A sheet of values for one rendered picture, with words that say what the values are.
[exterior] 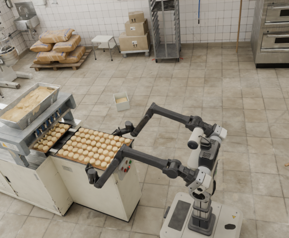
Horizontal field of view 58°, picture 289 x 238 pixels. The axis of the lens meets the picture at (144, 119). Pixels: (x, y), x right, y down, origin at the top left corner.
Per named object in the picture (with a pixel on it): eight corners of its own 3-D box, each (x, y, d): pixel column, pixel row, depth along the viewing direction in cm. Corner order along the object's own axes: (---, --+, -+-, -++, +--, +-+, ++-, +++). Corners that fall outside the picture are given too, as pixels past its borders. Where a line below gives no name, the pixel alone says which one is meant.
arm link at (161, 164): (112, 148, 169) (119, 139, 177) (112, 163, 177) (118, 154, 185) (178, 172, 158) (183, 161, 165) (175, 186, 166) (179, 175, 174)
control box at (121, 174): (118, 179, 228) (115, 169, 219) (131, 159, 244) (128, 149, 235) (122, 180, 226) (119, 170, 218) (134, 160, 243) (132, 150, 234)
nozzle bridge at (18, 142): (8, 162, 242) (-10, 135, 221) (57, 114, 291) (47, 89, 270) (35, 170, 229) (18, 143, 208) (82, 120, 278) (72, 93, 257)
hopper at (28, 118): (-1, 129, 226) (-8, 116, 217) (43, 94, 264) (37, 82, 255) (23, 135, 215) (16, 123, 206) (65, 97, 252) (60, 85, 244)
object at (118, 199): (74, 206, 295) (46, 151, 239) (91, 182, 318) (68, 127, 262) (129, 226, 268) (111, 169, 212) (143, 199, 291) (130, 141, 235)
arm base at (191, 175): (199, 168, 162) (190, 176, 170) (188, 161, 162) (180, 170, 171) (195, 179, 156) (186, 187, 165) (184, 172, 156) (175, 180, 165)
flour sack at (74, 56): (77, 64, 557) (75, 57, 547) (59, 65, 565) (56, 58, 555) (87, 49, 611) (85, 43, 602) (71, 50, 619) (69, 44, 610)
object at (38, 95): (-2, 123, 222) (-5, 117, 218) (40, 89, 259) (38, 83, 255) (21, 129, 212) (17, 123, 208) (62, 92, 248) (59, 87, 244)
